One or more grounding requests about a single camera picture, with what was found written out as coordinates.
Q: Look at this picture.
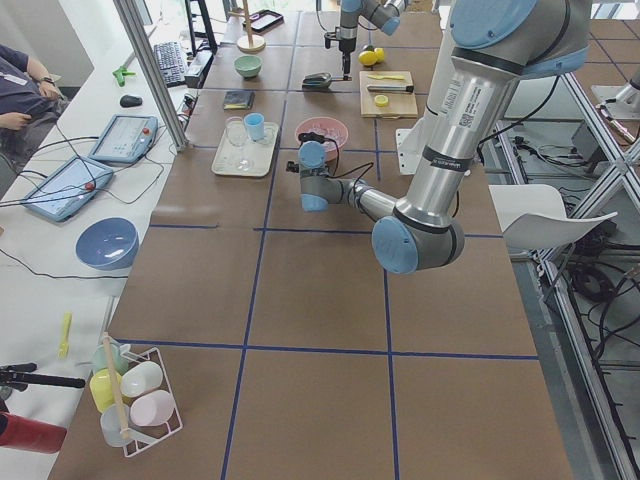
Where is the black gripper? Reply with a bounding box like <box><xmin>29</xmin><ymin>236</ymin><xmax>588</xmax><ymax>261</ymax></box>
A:
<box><xmin>338</xmin><ymin>38</ymin><xmax>356</xmax><ymax>75</ymax></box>
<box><xmin>298</xmin><ymin>132</ymin><xmax>325</xmax><ymax>144</ymax></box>

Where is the silver metal ice scoop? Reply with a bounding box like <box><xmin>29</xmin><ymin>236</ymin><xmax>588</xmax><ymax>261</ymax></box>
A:
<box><xmin>302</xmin><ymin>72</ymin><xmax>352</xmax><ymax>90</ymax></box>

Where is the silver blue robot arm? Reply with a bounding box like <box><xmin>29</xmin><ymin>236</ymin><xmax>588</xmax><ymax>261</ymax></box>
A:
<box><xmin>324</xmin><ymin>0</ymin><xmax>412</xmax><ymax>80</ymax></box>
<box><xmin>298</xmin><ymin>1</ymin><xmax>592</xmax><ymax>274</ymax></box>

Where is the pink bowl of ice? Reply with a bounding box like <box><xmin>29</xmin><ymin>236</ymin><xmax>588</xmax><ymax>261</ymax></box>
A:
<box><xmin>294</xmin><ymin>117</ymin><xmax>349</xmax><ymax>162</ymax></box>

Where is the light blue plastic cup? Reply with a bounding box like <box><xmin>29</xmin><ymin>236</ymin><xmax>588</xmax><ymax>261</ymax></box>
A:
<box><xmin>244</xmin><ymin>112</ymin><xmax>265</xmax><ymax>141</ymax></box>

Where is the yellow lemon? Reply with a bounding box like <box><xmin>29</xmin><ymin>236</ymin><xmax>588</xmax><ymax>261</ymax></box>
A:
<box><xmin>373</xmin><ymin>47</ymin><xmax>386</xmax><ymax>63</ymax></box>
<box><xmin>358</xmin><ymin>50</ymin><xmax>378</xmax><ymax>67</ymax></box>

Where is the yellow plastic knife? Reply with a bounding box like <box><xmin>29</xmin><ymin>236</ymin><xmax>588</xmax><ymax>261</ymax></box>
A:
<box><xmin>367</xmin><ymin>74</ymin><xmax>406</xmax><ymax>81</ymax></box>

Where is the wooden cutting board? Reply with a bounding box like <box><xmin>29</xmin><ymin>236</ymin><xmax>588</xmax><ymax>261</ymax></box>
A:
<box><xmin>359</xmin><ymin>71</ymin><xmax>418</xmax><ymax>118</ymax></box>

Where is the lemon half slice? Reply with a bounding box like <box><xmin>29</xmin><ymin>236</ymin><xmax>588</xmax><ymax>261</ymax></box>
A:
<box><xmin>374</xmin><ymin>94</ymin><xmax>389</xmax><ymax>108</ymax></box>

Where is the cream serving tray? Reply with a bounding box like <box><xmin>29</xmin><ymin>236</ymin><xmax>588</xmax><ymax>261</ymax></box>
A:
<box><xmin>211</xmin><ymin>122</ymin><xmax>279</xmax><ymax>177</ymax></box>

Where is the clear wine glass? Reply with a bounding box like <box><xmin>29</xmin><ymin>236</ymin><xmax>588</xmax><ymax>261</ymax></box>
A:
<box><xmin>225</xmin><ymin>116</ymin><xmax>252</xmax><ymax>172</ymax></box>

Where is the steel cylinder black cap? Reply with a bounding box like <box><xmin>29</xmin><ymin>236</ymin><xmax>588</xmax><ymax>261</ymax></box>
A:
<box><xmin>366</xmin><ymin>84</ymin><xmax>414</xmax><ymax>94</ymax></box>

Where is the grey folded cloth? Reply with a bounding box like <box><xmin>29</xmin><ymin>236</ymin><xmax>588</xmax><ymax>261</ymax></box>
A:
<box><xmin>223</xmin><ymin>90</ymin><xmax>255</xmax><ymax>110</ymax></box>

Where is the mint green bowl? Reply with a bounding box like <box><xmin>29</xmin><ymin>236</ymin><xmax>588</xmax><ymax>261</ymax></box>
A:
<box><xmin>234</xmin><ymin>55</ymin><xmax>262</xmax><ymax>79</ymax></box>

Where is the wooden mug tree stand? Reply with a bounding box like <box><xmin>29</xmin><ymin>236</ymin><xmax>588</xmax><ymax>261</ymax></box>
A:
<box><xmin>236</xmin><ymin>0</ymin><xmax>266</xmax><ymax>54</ymax></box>

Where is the black keyboard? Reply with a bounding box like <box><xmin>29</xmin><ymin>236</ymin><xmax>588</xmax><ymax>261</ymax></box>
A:
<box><xmin>153</xmin><ymin>41</ymin><xmax>187</xmax><ymax>87</ymax></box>

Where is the far blue teach pendant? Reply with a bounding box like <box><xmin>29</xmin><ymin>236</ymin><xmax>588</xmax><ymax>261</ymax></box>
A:
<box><xmin>88</xmin><ymin>115</ymin><xmax>159</xmax><ymax>165</ymax></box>

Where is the blue teach pendant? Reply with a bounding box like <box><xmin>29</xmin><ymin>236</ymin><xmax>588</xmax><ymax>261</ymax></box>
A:
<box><xmin>88</xmin><ymin>115</ymin><xmax>159</xmax><ymax>165</ymax></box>
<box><xmin>20</xmin><ymin>156</ymin><xmax>114</xmax><ymax>222</ymax></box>

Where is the black computer mouse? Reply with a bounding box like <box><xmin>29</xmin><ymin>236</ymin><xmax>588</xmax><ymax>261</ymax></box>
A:
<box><xmin>119</xmin><ymin>95</ymin><xmax>143</xmax><ymax>108</ymax></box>

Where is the blue bowl on side table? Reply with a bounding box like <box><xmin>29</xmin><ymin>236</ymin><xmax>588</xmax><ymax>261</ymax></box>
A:
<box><xmin>75</xmin><ymin>217</ymin><xmax>139</xmax><ymax>271</ymax></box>

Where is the white plastic chair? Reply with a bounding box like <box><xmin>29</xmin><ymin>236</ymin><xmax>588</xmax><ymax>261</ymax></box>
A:
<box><xmin>489</xmin><ymin>184</ymin><xmax>618</xmax><ymax>250</ymax></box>

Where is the near blue teach pendant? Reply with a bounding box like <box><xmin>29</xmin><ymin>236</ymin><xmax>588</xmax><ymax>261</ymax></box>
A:
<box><xmin>20</xmin><ymin>156</ymin><xmax>114</xmax><ymax>222</ymax></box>

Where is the seated person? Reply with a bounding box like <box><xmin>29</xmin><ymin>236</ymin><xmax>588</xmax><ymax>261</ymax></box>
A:
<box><xmin>1</xmin><ymin>45</ymin><xmax>68</xmax><ymax>162</ymax></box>

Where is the yellow fork on side table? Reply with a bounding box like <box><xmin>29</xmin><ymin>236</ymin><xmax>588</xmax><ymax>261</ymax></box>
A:
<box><xmin>58</xmin><ymin>312</ymin><xmax>73</xmax><ymax>359</ymax></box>

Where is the black tripod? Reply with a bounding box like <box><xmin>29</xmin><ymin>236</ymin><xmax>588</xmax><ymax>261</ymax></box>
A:
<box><xmin>1</xmin><ymin>362</ymin><xmax>86</xmax><ymax>392</ymax></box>

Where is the red bottle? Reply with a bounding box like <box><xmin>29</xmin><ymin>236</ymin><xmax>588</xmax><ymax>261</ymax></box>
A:
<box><xmin>1</xmin><ymin>412</ymin><xmax>67</xmax><ymax>454</ymax></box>

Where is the aluminium frame post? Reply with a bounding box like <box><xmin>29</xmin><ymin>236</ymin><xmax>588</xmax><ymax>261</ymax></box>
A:
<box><xmin>113</xmin><ymin>0</ymin><xmax>188</xmax><ymax>152</ymax></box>

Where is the white wire cup rack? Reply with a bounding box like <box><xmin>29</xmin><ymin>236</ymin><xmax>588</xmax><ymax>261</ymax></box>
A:
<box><xmin>89</xmin><ymin>335</ymin><xmax>183</xmax><ymax>458</ymax></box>

